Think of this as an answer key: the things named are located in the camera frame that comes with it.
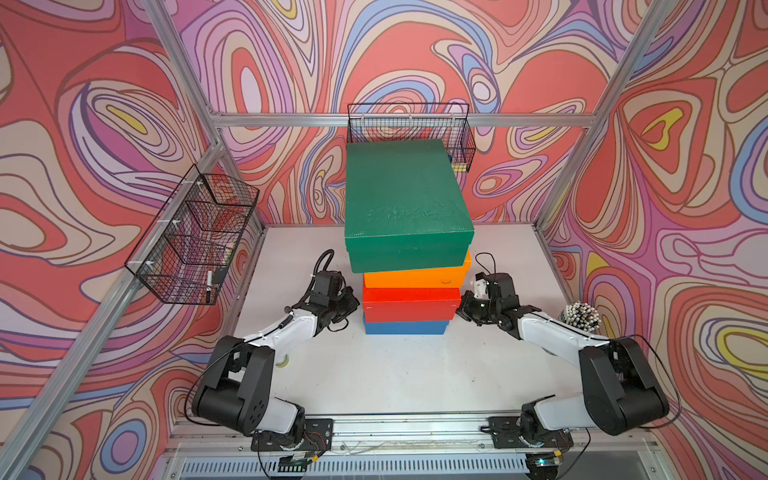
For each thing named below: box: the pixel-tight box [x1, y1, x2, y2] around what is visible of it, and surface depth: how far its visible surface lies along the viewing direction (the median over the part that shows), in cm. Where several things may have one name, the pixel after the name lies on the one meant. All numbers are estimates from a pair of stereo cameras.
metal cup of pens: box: [561, 300, 602, 332], surface depth 76 cm
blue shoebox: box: [363, 320, 450, 335], surface depth 92 cm
